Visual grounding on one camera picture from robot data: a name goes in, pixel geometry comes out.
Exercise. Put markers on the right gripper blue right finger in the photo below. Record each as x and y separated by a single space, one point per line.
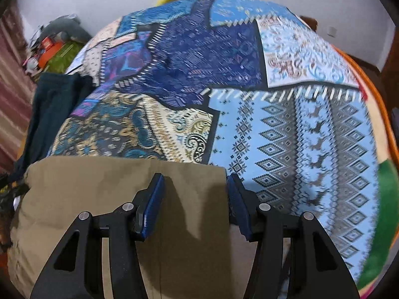
290 247

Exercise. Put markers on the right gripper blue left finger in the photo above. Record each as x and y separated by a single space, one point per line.
74 269

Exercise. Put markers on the khaki olive pants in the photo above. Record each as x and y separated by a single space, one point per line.
193 251

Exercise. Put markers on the dark navy folded garment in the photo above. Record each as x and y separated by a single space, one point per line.
56 96

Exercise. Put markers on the striped red curtain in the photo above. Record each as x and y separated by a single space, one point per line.
17 89

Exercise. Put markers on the blue patchwork bedspread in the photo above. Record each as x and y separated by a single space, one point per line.
244 85

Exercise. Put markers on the green storage basket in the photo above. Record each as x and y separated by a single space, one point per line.
63 58

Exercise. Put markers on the orange box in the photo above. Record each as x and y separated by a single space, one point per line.
47 50

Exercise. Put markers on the white wall socket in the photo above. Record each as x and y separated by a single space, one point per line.
332 31

